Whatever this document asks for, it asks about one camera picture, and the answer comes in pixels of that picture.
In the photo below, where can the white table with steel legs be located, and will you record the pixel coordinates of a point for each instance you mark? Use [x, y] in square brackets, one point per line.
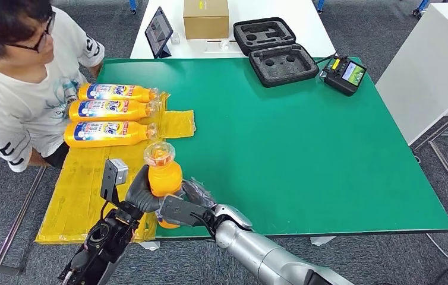
[424, 78]

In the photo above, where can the black right camera bracket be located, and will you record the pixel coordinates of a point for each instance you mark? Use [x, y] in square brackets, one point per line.
[180, 212]

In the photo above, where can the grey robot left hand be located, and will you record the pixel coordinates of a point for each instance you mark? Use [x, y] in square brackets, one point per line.
[139, 192]

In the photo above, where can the black tablet on stand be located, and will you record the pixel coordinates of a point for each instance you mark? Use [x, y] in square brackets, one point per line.
[158, 33]

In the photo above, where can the black foam lined case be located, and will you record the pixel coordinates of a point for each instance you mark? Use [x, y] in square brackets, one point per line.
[259, 72]

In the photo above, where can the white table foot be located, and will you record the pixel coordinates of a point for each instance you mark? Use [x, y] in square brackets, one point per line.
[150, 246]
[322, 241]

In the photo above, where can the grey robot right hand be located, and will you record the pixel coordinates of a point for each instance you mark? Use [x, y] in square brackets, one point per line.
[198, 194]

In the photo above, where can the black remote controller with screen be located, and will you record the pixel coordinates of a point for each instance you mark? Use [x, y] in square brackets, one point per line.
[339, 83]

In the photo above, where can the person's left forearm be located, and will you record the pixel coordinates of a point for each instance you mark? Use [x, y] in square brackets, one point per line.
[96, 70]

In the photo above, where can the green table mat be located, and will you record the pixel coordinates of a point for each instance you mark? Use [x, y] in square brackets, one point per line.
[326, 157]

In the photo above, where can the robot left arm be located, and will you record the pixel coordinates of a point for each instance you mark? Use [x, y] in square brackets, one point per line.
[102, 248]

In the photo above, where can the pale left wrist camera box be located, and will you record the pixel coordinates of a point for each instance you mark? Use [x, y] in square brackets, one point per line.
[119, 171]

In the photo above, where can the person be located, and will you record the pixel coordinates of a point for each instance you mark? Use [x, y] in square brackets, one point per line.
[11, 98]

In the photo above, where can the small white charger block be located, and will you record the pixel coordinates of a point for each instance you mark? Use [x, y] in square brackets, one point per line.
[175, 37]

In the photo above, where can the brown cardboard box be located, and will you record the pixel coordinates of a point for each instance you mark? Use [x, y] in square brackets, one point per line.
[206, 23]

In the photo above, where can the white desk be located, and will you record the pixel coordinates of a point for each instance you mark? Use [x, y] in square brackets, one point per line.
[310, 31]

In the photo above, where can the orange detergent bottle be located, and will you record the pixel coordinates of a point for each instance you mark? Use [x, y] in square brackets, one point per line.
[165, 177]
[102, 141]
[137, 94]
[110, 117]

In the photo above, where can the person's right forearm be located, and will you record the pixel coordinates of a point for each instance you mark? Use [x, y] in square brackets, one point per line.
[39, 159]

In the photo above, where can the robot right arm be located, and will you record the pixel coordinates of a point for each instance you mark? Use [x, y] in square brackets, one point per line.
[263, 255]

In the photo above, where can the white flat packet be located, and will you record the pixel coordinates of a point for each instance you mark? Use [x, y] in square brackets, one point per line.
[224, 47]

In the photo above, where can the steel table frame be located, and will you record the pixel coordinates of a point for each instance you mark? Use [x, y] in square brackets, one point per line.
[11, 220]

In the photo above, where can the black eyeglasses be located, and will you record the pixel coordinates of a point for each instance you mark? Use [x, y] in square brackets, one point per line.
[37, 41]

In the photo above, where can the blue metal leg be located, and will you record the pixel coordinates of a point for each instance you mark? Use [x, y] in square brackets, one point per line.
[321, 4]
[133, 6]
[424, 4]

